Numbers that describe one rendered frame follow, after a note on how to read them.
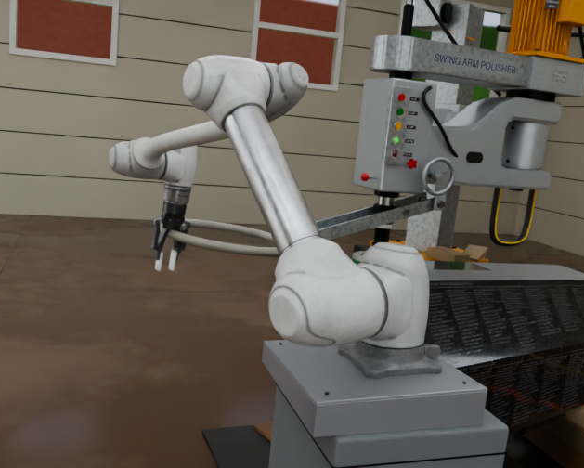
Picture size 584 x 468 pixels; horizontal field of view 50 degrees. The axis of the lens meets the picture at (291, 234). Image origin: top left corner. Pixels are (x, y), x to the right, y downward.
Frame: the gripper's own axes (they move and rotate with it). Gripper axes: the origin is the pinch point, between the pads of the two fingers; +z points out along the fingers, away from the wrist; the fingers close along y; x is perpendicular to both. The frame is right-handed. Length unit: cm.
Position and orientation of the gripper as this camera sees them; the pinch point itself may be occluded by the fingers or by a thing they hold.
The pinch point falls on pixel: (165, 261)
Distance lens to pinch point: 214.6
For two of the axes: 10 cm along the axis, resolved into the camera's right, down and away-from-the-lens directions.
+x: -6.2, -2.3, 7.5
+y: 7.6, 0.5, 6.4
